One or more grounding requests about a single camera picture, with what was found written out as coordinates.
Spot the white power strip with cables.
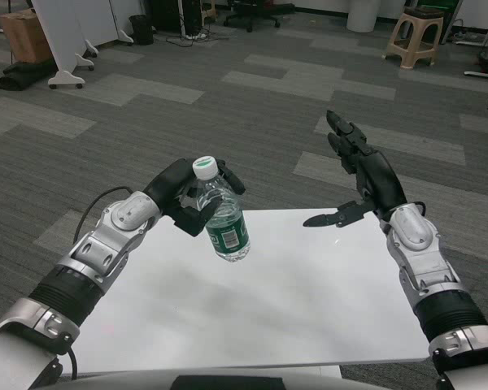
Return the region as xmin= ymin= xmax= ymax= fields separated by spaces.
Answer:
xmin=165 ymin=31 xmax=229 ymax=48

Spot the black trash bin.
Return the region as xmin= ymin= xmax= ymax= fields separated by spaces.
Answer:
xmin=129 ymin=14 xmax=155 ymax=46

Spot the white cylindrical planter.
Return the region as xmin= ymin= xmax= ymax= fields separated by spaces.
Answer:
xmin=346 ymin=0 xmax=378 ymax=33

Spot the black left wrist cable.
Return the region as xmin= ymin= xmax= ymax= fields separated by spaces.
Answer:
xmin=72 ymin=185 xmax=135 ymax=245

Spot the beige plastic stool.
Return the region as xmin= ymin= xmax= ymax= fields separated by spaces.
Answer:
xmin=384 ymin=6 xmax=445 ymax=69

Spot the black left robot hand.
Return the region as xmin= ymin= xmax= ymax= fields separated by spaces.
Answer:
xmin=142 ymin=158 xmax=247 ymax=237

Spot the large white wheeled partition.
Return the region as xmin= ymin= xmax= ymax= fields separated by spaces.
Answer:
xmin=31 ymin=0 xmax=99 ymax=90

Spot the black bag on floor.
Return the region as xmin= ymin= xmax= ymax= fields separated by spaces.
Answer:
xmin=0 ymin=59 xmax=56 ymax=91

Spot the black cabinet under desk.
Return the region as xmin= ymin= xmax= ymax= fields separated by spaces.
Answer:
xmin=146 ymin=0 xmax=204 ymax=36

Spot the narrow white wheeled partition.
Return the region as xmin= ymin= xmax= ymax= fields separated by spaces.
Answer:
xmin=105 ymin=0 xmax=135 ymax=45

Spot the black office chair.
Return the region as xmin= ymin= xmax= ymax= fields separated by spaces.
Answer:
xmin=223 ymin=0 xmax=296 ymax=33

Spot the brown cardboard box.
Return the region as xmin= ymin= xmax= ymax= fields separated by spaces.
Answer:
xmin=0 ymin=11 xmax=54 ymax=64

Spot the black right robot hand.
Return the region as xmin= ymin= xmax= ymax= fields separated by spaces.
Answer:
xmin=303 ymin=109 xmax=407 ymax=228

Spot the green black equipment rack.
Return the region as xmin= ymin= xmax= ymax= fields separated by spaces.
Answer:
xmin=414 ymin=0 xmax=463 ymax=46

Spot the clear green-label water bottle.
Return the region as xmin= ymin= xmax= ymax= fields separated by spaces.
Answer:
xmin=192 ymin=155 xmax=252 ymax=263

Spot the silver robot chest black window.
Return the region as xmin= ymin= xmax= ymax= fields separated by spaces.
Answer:
xmin=64 ymin=367 xmax=444 ymax=390

